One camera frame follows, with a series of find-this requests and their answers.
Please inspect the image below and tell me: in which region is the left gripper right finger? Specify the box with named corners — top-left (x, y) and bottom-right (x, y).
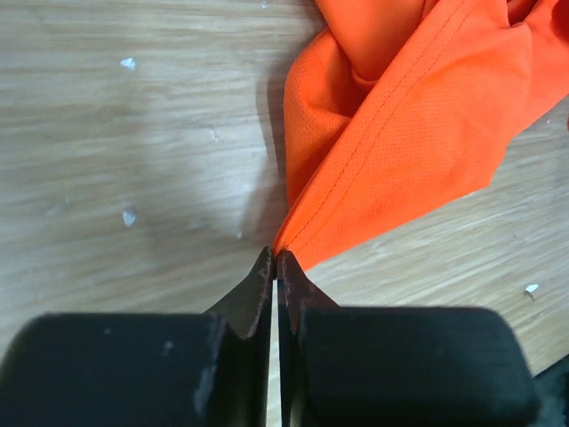
top-left (276, 251), bottom-right (540, 426)

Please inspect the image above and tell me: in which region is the white paper scrap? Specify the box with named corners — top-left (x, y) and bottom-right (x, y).
top-left (120, 57), bottom-right (136, 71)
top-left (525, 284), bottom-right (540, 301)
top-left (122, 209), bottom-right (137, 228)

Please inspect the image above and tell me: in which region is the orange t-shirt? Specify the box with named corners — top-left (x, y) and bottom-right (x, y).
top-left (273, 0), bottom-right (568, 268)

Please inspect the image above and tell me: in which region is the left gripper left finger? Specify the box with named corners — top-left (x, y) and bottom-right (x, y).
top-left (1, 248), bottom-right (273, 426)

